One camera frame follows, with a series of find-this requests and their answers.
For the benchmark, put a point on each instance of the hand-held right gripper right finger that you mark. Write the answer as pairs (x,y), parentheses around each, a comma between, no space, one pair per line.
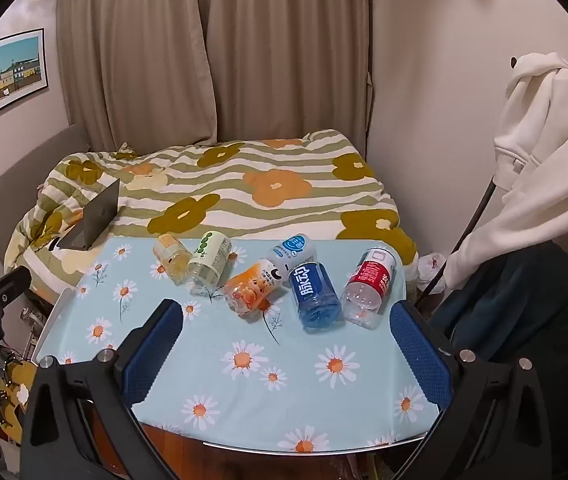
(421,357)

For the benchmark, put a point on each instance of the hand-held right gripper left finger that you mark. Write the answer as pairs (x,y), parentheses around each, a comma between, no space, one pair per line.
(153,357)

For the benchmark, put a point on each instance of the red label plastic cup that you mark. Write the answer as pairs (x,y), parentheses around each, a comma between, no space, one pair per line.
(370,287)

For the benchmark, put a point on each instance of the yellow label plastic cup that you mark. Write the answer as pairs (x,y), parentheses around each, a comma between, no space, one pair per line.
(171,256)

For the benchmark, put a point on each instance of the green label plastic cup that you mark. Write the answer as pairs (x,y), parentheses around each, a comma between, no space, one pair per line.
(207,260)

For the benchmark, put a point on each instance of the orange label plastic cup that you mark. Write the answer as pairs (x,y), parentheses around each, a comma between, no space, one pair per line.
(251,287)

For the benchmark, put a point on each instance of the white blue label plastic cup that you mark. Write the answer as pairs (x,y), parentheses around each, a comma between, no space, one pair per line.
(291,251)

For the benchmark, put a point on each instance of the white table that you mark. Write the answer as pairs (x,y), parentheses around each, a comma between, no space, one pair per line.
(56,315)

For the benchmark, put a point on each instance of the yellow floral cushion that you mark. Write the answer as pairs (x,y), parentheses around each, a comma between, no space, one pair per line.
(16,385)

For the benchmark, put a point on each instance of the white plastic bag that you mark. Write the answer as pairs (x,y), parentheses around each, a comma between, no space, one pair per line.
(430,266)

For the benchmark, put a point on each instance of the grey upholstered headboard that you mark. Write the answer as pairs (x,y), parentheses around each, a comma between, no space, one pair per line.
(19,180)

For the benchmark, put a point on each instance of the grey laptop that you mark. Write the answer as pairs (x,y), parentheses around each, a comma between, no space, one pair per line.
(96,215)

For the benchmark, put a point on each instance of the dark blue garment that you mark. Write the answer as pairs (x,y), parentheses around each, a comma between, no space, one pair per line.
(529,305)

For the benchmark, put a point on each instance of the blue daisy tablecloth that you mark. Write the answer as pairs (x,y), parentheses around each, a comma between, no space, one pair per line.
(274,360)

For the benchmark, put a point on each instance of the black rack pole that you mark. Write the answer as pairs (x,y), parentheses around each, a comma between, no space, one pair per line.
(469,227)

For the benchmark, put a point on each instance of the striped floral blanket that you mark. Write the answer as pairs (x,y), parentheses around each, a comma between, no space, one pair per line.
(264,185)

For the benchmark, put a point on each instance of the white hoodie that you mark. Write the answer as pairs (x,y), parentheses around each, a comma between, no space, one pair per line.
(549,160)

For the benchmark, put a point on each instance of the beige curtain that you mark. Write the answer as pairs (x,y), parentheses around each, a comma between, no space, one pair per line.
(289,50)
(134,55)

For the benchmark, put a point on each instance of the framed wall poster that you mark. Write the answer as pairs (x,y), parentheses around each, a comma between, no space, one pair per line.
(6,76)

